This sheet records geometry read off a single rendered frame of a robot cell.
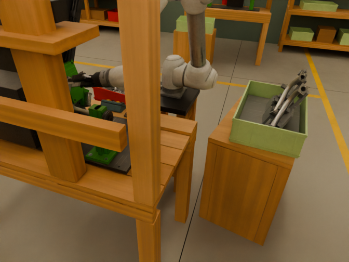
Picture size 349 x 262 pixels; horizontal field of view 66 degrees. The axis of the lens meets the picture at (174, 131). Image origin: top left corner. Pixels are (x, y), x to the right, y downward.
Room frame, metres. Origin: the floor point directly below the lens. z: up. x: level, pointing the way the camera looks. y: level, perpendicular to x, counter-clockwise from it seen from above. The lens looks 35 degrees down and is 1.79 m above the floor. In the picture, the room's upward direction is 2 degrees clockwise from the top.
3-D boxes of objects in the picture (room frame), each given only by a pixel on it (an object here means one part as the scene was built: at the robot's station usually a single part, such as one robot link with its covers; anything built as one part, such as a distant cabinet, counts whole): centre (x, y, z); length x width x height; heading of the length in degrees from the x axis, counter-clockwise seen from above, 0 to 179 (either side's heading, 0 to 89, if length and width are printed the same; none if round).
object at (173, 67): (1.81, 0.01, 1.06); 0.18 x 0.16 x 0.22; 69
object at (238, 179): (1.56, -0.61, 0.39); 0.68 x 0.52 x 0.79; 152
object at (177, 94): (1.82, 0.04, 0.92); 0.22 x 0.18 x 0.06; 73
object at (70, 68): (1.34, 0.59, 1.17); 0.13 x 0.12 x 0.20; 72
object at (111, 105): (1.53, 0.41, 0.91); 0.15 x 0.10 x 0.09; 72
